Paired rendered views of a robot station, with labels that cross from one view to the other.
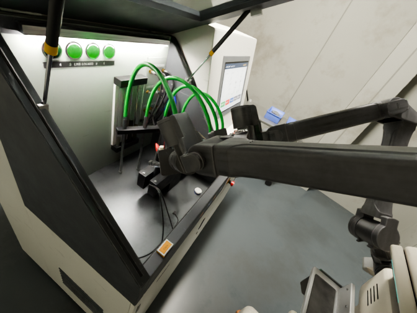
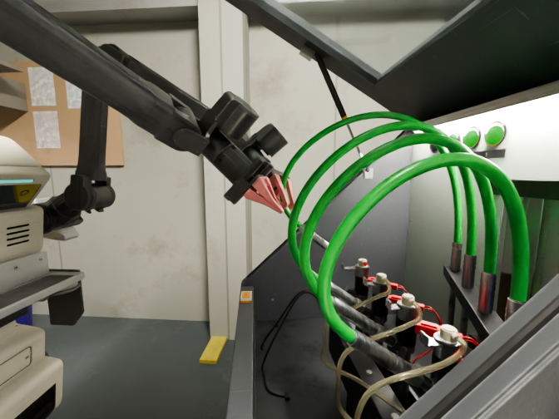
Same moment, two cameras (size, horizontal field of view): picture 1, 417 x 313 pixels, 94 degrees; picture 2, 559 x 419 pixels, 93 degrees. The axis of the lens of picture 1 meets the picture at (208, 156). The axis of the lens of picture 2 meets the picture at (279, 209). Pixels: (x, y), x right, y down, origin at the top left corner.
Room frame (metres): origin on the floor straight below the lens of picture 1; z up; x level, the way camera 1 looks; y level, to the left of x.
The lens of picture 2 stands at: (1.04, -0.15, 1.30)
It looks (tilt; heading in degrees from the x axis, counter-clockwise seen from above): 8 degrees down; 159
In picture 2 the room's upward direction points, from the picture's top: straight up
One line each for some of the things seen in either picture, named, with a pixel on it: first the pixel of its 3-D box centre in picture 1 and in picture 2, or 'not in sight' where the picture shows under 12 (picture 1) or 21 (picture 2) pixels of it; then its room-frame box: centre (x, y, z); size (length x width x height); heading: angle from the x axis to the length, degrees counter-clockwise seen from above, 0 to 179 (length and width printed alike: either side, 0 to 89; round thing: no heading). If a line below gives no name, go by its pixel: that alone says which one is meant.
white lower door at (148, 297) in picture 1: (174, 263); not in sight; (0.54, -0.06, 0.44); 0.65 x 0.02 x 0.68; 165
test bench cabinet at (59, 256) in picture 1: (136, 236); not in sight; (0.62, 0.22, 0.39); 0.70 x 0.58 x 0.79; 165
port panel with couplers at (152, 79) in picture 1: (154, 90); not in sight; (0.91, 0.38, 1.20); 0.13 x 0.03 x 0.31; 165
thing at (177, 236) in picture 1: (192, 218); (244, 385); (0.55, -0.04, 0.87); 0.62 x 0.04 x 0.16; 165
